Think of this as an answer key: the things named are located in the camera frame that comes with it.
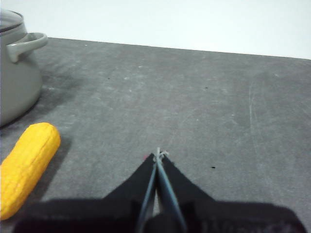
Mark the yellow corn cob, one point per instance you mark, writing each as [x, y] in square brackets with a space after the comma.
[26, 165]

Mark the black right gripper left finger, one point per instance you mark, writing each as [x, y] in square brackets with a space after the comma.
[97, 216]

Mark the pale green electric pot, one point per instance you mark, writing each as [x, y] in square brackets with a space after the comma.
[17, 85]

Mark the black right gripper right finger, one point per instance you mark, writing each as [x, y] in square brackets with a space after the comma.
[218, 218]

